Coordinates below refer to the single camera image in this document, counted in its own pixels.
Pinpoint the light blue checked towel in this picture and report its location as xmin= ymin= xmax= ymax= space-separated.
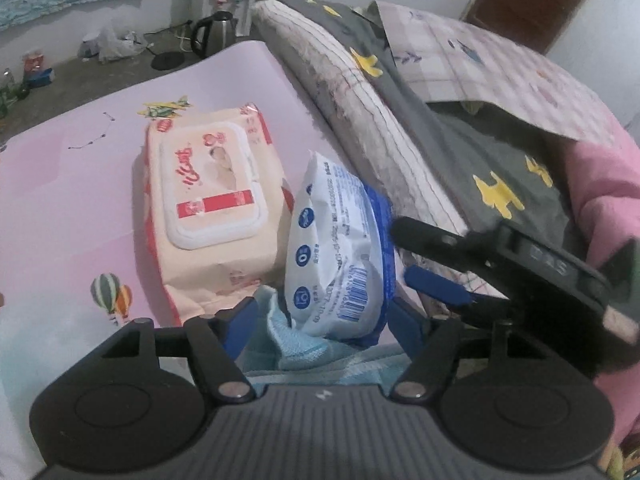
xmin=244 ymin=285 xmax=417 ymax=387

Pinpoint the checked printed sheet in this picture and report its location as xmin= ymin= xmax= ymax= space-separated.
xmin=367 ymin=0 xmax=627 ymax=144

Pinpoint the pink cloth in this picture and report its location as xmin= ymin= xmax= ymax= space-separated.
xmin=564 ymin=124 xmax=640 ymax=480

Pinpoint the black kettle base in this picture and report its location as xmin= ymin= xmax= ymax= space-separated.
xmin=150 ymin=51 xmax=185 ymax=72

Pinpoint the green bottle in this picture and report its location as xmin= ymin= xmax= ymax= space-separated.
xmin=0 ymin=67 xmax=29 ymax=117

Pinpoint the crumpled plastic bag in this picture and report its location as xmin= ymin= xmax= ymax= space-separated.
xmin=80 ymin=24 xmax=149 ymax=64

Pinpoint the blue white tissue pack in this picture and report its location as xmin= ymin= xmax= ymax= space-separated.
xmin=282 ymin=149 xmax=399 ymax=351

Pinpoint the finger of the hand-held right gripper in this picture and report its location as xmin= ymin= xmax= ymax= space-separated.
xmin=389 ymin=216 xmax=506 ymax=281
xmin=403 ymin=265 xmax=509 ymax=322

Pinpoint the grey blanket with yellow print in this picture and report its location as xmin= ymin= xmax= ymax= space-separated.
xmin=270 ymin=0 xmax=582 ymax=242

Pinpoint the steel electric kettle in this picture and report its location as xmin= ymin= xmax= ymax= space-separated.
xmin=190 ymin=10 xmax=240 ymax=54

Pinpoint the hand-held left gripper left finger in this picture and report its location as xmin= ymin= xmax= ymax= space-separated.
xmin=102 ymin=297 xmax=261 ymax=404

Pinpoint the pink wet wipes pack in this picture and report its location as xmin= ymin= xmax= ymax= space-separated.
xmin=131 ymin=103 xmax=294 ymax=329

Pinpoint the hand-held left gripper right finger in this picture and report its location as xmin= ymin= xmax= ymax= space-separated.
xmin=387 ymin=300 xmax=542 ymax=403

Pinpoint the white checked quilt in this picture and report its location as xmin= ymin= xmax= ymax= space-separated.
xmin=249 ymin=0 xmax=482 ymax=302

